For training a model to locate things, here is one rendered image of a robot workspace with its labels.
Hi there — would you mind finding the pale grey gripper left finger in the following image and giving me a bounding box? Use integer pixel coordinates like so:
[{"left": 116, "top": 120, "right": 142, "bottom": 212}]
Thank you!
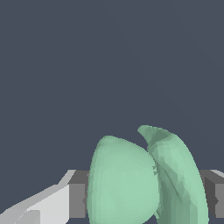
[{"left": 0, "top": 169, "right": 90, "bottom": 224}]

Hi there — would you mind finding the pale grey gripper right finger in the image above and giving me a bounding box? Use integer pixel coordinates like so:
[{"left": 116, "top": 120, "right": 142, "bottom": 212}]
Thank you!
[{"left": 199, "top": 169, "right": 224, "bottom": 220}]

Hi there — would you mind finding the light green rounded object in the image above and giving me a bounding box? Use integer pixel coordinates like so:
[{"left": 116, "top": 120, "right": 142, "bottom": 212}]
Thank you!
[{"left": 86, "top": 124, "right": 210, "bottom": 224}]

